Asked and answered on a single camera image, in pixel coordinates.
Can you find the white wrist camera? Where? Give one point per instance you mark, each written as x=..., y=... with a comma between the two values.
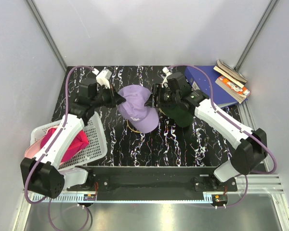
x=167, y=73
x=102, y=77

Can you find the blue binder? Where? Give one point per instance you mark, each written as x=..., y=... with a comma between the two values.
x=205, y=81

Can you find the red mesh cap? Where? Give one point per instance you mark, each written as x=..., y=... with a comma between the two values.
x=79, y=143

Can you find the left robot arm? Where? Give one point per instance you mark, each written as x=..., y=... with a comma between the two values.
x=41, y=173

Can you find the dark green cap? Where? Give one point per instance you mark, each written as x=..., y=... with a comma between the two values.
x=181, y=117

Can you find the stack of books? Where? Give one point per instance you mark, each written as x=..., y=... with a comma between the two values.
x=231, y=81

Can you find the white plastic basket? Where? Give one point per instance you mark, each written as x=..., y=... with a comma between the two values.
x=96, y=149

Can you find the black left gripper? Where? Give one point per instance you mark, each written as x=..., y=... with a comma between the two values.
x=116, y=99

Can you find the gold wire hat stand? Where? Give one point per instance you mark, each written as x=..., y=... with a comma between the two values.
x=133, y=130

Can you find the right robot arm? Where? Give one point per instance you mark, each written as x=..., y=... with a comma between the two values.
x=176, y=97

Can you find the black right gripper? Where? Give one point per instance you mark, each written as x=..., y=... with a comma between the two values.
x=158, y=89

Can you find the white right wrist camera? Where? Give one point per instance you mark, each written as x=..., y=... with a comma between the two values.
x=167, y=73

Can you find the purple cap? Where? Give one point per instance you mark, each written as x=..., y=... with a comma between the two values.
x=144, y=119

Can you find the pink cap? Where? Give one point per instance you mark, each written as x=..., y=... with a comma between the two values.
x=33, y=149

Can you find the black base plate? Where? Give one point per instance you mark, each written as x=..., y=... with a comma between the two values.
x=149, y=184

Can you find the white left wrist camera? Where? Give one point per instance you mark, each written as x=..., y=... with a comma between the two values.
x=102, y=77

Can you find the black wire hat stand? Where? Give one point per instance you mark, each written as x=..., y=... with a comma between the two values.
x=166, y=120

